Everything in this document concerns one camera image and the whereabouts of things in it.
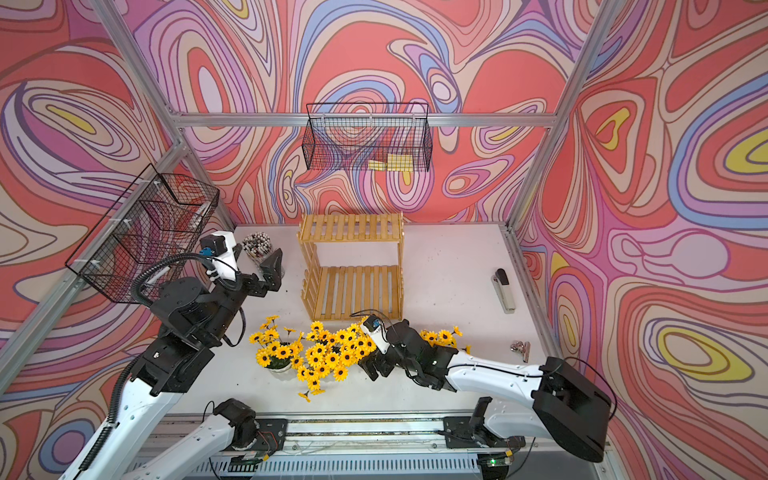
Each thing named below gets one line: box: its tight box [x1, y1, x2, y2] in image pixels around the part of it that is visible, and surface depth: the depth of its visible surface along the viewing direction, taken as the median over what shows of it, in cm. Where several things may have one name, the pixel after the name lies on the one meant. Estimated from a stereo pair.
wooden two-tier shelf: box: [296, 212, 405, 322], surface depth 100 cm
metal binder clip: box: [510, 341, 531, 363], surface depth 88 cm
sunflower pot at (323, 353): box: [291, 321, 357, 403], surface depth 73 cm
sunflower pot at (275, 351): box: [248, 315, 305, 375], surface depth 75 cm
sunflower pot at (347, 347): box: [328, 315, 377, 381], surface depth 73 cm
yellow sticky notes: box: [367, 153, 413, 172], surface depth 86 cm
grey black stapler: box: [492, 268, 516, 315], surface depth 98 cm
